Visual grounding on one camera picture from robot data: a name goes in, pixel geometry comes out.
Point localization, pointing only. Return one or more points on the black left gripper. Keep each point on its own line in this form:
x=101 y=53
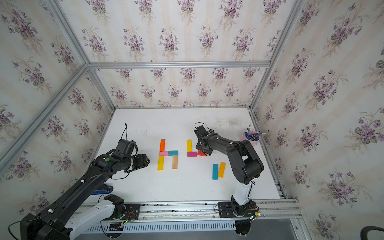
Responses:
x=142 y=162

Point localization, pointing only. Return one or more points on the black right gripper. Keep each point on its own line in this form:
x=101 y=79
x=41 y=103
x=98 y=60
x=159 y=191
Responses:
x=198 y=146

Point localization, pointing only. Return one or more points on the yellow block group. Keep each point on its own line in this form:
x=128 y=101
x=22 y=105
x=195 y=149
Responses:
x=189 y=146
x=161 y=163

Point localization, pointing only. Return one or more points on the red block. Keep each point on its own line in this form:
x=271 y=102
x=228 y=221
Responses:
x=200 y=153

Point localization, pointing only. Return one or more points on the pink block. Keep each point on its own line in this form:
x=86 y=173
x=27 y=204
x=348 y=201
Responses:
x=164 y=153

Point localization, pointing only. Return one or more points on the magenta block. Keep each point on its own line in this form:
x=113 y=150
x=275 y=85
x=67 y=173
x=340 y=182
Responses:
x=192 y=154

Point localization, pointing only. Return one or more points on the teal block group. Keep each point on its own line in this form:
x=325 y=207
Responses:
x=173 y=153
x=215 y=172

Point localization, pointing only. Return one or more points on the natural wood block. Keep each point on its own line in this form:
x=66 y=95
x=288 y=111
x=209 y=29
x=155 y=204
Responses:
x=175 y=162

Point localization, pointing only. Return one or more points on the amber orange block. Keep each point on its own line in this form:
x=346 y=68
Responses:
x=221 y=171

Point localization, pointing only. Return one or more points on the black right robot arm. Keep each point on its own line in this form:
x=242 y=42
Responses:
x=245 y=163

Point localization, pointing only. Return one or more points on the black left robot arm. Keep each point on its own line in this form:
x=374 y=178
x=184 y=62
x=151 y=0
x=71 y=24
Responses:
x=58 y=220

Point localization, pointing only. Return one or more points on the blue object behind arm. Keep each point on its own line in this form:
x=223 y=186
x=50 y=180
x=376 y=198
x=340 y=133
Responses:
x=103 y=190

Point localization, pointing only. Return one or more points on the pink pen cup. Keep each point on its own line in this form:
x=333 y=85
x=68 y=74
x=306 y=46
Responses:
x=252 y=143

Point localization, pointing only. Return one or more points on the white vent grille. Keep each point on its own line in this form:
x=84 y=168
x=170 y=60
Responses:
x=163 y=227

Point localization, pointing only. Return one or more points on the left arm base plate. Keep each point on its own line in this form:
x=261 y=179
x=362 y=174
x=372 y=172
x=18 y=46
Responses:
x=130 y=212

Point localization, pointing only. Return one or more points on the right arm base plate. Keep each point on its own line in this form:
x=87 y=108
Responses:
x=233 y=210

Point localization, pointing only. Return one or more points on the aluminium front rail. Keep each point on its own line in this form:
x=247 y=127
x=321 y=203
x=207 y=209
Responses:
x=180 y=210

